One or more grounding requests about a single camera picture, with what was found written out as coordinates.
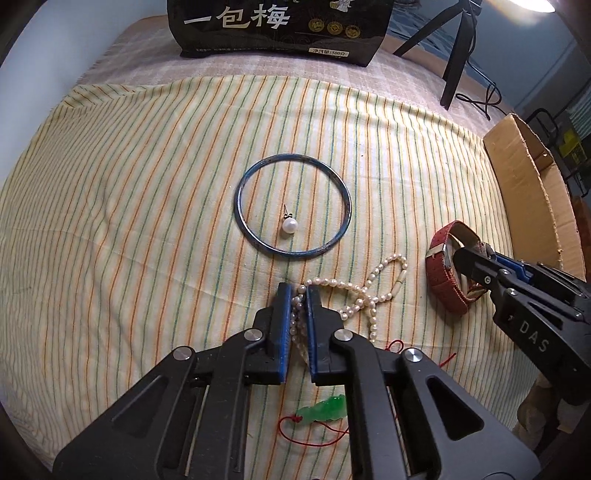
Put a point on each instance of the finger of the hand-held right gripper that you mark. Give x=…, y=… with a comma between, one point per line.
x=478, y=270
x=515, y=268

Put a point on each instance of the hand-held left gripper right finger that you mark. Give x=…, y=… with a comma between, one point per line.
x=315, y=337

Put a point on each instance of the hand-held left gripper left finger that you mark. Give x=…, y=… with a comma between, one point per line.
x=282, y=332

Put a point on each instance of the cardboard box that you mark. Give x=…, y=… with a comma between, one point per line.
x=517, y=175

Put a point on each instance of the white pearl earring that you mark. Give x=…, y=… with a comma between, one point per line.
x=289, y=227

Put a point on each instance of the blue metal bangle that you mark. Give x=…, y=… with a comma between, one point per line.
x=239, y=198

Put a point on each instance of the yellow crate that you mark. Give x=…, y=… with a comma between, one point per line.
x=571, y=145

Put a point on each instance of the yellow striped cloth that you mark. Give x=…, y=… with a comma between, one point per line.
x=138, y=230

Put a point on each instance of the black tripod stand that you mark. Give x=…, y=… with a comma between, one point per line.
x=455, y=69

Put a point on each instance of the blue patchwork mat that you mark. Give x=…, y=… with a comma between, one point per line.
x=415, y=18

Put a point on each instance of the beige checkered blanket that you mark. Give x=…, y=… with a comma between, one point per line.
x=231, y=69

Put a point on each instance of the black snack bag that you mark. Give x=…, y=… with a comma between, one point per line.
x=277, y=41

